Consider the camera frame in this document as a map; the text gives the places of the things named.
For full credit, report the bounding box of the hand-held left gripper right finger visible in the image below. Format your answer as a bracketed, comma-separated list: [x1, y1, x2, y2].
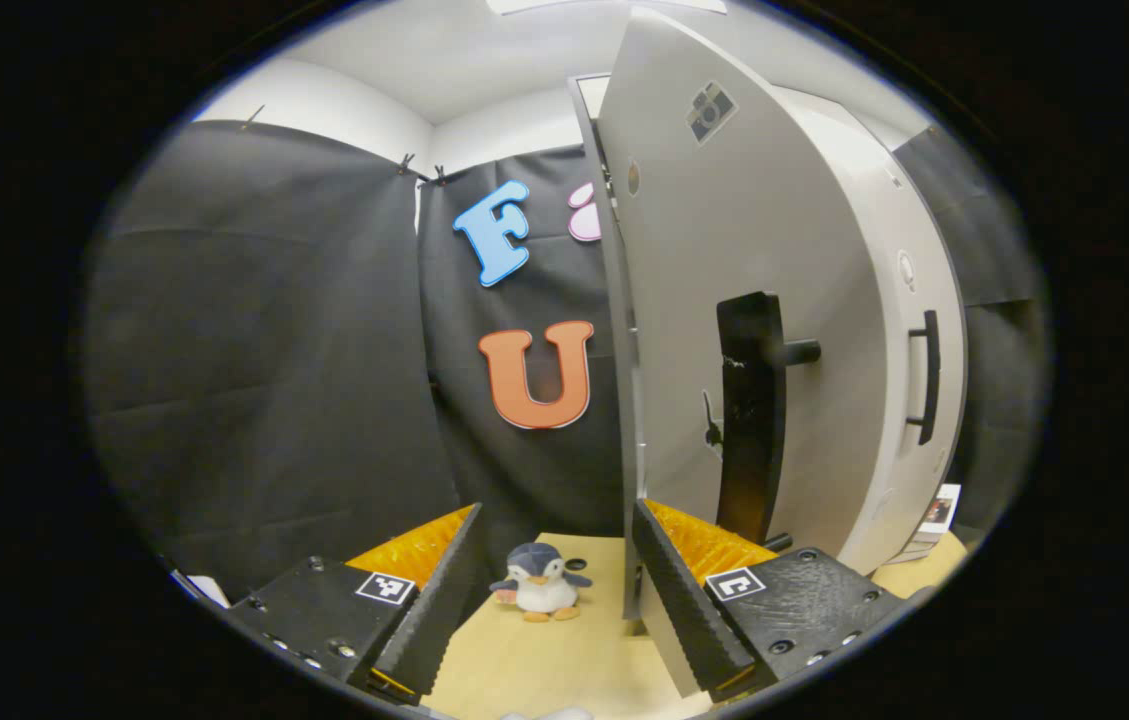
[632, 498, 910, 703]

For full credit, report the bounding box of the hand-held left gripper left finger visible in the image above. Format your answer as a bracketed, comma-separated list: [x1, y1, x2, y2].
[224, 503, 483, 701]

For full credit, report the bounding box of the white cabinet door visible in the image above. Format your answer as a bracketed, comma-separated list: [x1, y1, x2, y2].
[839, 130, 970, 576]
[592, 8, 893, 699]

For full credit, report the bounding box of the white and grey cabinet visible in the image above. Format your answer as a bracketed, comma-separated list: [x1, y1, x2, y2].
[569, 72, 970, 621]

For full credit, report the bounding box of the penguin plush toy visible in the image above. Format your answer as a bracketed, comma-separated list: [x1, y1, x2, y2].
[489, 542, 593, 623]

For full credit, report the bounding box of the black backdrop cloth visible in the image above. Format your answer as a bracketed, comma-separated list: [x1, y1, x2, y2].
[84, 120, 1050, 601]

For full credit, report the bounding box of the large ceiling light panel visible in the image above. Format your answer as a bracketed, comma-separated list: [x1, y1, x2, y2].
[486, 0, 728, 16]

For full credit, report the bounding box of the black left door handle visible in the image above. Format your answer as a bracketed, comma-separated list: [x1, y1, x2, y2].
[716, 291, 823, 549]

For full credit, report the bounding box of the black door handle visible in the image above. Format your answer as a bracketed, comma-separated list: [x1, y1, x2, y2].
[716, 291, 823, 549]
[906, 309, 942, 447]

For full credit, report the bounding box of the black right door handle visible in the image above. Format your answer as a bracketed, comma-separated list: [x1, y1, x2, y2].
[906, 309, 942, 447]

